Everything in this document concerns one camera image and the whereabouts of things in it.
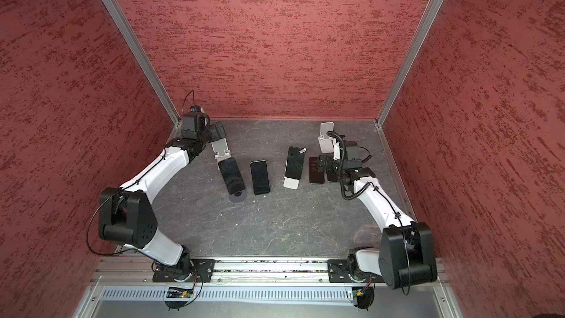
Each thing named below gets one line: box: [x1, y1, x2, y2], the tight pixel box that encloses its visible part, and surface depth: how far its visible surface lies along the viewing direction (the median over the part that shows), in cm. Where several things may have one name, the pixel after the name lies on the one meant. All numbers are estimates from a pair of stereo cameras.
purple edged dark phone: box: [308, 156, 325, 184], surface depth 101 cm
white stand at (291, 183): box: [283, 176, 300, 190], surface depth 97 cm
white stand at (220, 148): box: [211, 137, 232, 163], surface depth 102 cm
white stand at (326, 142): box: [317, 121, 334, 154], surface depth 110 cm
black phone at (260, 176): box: [249, 159, 270, 196], surface depth 90 cm
